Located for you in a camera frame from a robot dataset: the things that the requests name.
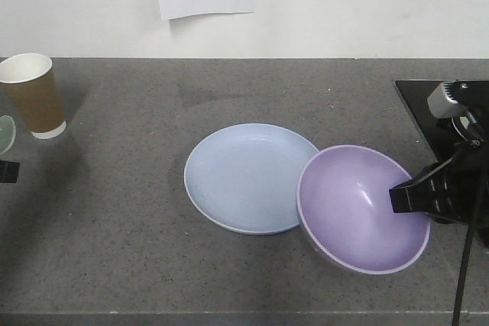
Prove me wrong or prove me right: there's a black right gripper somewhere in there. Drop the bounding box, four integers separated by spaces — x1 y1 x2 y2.
389 140 488 227

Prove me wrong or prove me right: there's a light green plastic spoon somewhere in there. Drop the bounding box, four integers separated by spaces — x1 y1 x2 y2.
0 115 16 154

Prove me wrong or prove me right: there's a brown paper cup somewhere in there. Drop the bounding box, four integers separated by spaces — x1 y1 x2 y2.
1 53 67 140

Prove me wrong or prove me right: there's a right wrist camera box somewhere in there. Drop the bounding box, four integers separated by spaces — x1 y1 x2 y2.
427 81 467 119

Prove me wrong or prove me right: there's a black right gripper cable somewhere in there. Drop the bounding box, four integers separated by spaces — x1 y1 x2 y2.
451 108 489 326

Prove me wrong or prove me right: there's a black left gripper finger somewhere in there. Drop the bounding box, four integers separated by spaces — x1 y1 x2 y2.
0 160 20 183

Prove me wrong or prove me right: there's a purple plastic bowl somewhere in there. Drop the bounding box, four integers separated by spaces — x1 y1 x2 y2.
296 145 431 275

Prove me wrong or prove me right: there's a black gas stove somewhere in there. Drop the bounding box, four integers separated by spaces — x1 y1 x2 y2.
396 80 488 246

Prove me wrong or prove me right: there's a light blue plate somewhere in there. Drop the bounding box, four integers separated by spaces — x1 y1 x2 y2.
183 123 318 235

